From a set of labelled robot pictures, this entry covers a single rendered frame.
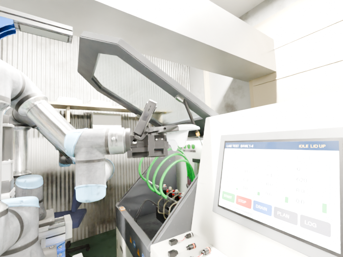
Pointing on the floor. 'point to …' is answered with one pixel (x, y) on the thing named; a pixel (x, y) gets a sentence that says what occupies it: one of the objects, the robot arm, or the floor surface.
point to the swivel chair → (75, 216)
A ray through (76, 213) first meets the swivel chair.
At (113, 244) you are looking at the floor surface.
